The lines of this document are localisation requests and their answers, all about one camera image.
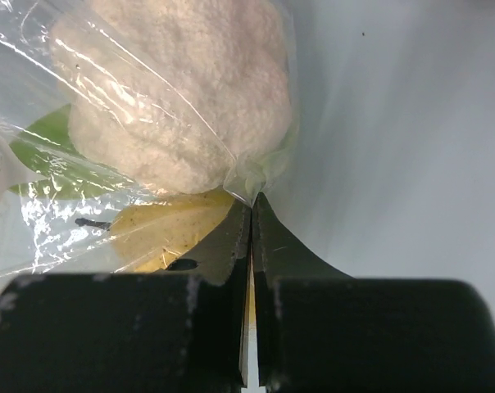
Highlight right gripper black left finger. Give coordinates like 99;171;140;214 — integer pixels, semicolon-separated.
0;202;252;392

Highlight zip bag orange seal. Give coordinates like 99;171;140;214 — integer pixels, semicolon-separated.
0;1;299;291

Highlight white cauliflower fake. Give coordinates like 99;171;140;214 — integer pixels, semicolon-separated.
49;1;293;194

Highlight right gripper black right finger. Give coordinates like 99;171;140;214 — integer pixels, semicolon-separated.
252;195;495;392

